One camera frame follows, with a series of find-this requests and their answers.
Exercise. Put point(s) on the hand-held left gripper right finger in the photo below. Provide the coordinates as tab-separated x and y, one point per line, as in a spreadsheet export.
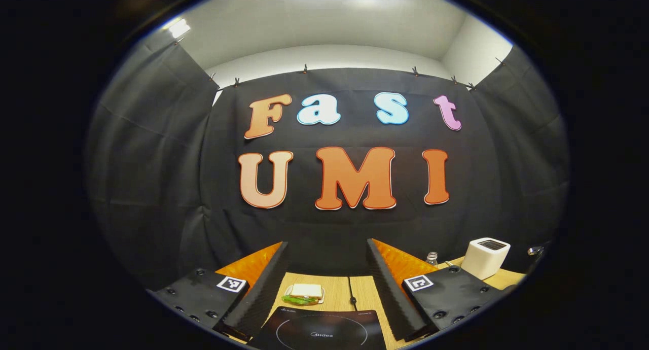
388	294

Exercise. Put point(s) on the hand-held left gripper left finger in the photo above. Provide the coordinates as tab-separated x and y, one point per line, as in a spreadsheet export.
263	294

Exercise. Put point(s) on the black induction cooktop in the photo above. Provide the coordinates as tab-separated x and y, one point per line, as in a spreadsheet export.
324	322

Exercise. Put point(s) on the sandwich with lettuce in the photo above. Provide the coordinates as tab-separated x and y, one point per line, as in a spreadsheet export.
305	290

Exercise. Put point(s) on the white toaster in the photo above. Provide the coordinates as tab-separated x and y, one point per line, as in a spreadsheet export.
484	261

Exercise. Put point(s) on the clear plastic water bottle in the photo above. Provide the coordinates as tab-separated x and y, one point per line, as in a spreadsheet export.
432	260

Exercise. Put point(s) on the small white plate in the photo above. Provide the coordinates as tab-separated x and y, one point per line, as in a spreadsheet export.
321	299

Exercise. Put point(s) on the black backdrop cloth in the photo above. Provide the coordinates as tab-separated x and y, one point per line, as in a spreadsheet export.
152	162

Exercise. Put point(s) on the row of cloth clips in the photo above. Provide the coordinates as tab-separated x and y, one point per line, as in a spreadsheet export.
304	68

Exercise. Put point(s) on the small ceiling light panel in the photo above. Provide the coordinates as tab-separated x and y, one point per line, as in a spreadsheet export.
179	28

